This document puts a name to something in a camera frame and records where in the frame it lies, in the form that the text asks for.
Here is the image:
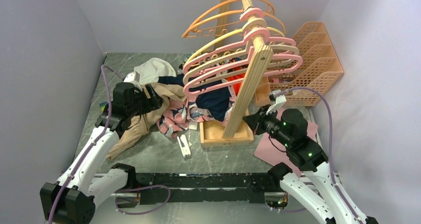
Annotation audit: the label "pink clipboard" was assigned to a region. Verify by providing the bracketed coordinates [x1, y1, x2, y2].
[254, 108, 320, 177]

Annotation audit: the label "white garment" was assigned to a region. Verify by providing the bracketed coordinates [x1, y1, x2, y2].
[134, 58, 176, 85]

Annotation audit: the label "beige shorts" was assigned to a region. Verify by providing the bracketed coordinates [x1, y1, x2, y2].
[106, 83, 186, 160]

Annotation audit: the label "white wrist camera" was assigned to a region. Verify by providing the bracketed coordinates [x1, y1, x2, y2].
[123, 71, 142, 90]
[266, 90, 286, 115]

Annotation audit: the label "navy blue shorts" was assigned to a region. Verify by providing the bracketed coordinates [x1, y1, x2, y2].
[158, 74, 231, 122]

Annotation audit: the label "front orange hanger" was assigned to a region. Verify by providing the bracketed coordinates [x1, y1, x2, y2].
[182, 7, 286, 38]

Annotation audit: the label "yellow hanger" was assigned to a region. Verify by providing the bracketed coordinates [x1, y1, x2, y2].
[185, 27, 284, 65]

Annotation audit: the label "orange hanger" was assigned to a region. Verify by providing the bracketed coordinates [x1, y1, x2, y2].
[182, 0, 276, 38]
[182, 7, 286, 38]

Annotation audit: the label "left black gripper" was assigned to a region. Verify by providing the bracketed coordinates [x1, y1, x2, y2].
[127, 83, 164, 117]

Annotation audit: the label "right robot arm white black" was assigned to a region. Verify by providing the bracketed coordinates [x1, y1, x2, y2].
[243, 106, 378, 224]

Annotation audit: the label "pink patterned shorts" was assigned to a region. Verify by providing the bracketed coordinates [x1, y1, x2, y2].
[156, 98, 213, 139]

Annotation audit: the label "peach plastic file organizer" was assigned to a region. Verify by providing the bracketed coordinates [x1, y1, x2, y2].
[255, 21, 344, 106]

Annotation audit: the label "rear orange hanger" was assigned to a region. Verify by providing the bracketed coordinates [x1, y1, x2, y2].
[182, 0, 276, 38]

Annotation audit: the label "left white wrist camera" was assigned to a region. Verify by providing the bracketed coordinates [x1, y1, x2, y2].
[123, 71, 142, 90]

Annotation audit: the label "orange shorts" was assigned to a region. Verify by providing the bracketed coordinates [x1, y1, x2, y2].
[225, 74, 246, 95]

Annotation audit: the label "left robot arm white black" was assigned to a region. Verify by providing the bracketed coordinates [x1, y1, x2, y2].
[40, 82, 163, 224]

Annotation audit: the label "wooden clothes rack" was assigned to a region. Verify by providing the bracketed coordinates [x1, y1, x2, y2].
[200, 0, 274, 148]

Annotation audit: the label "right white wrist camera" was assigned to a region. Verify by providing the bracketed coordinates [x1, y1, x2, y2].
[266, 90, 286, 115]

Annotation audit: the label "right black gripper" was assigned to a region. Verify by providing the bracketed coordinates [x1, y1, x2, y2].
[243, 103, 292, 148]

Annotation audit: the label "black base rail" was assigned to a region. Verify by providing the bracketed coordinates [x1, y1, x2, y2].
[123, 173, 284, 205]

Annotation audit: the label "white plastic clip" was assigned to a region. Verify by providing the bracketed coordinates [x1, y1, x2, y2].
[177, 134, 191, 158]

